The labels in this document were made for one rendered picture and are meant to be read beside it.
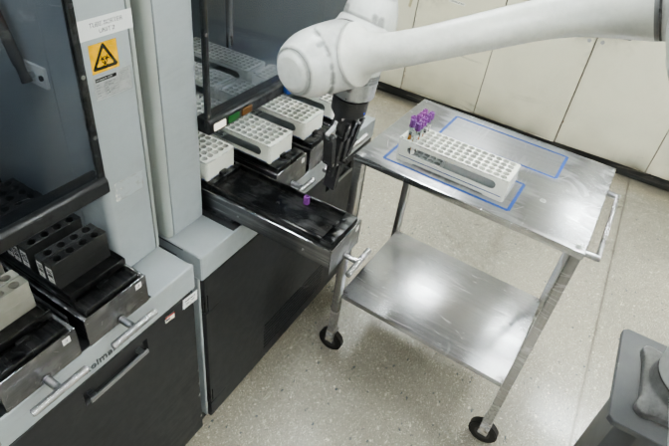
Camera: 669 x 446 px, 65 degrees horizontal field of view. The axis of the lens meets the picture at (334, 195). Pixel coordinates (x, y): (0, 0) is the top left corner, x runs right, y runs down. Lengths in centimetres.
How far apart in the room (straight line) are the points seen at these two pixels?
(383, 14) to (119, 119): 49
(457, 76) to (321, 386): 220
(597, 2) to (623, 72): 238
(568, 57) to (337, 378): 217
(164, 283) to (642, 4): 94
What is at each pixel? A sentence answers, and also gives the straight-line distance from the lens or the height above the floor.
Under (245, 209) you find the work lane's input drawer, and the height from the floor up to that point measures 80.
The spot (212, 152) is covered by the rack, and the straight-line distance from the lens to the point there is 127.
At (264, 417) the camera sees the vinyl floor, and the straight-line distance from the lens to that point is 178.
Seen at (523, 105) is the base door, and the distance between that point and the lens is 335.
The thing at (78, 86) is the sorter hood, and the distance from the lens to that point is 89.
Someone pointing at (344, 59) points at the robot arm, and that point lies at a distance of 82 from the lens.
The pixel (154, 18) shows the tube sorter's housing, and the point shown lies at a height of 123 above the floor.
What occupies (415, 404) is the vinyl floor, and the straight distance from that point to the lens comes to 187.
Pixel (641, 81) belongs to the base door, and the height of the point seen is 57.
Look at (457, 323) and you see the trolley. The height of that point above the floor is 28.
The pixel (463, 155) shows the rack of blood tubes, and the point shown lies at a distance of 135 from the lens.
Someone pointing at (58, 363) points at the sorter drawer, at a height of 76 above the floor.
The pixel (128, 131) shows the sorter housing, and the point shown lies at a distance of 100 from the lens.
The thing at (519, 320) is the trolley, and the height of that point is 28.
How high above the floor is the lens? 155
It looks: 37 degrees down
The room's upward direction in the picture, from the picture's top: 8 degrees clockwise
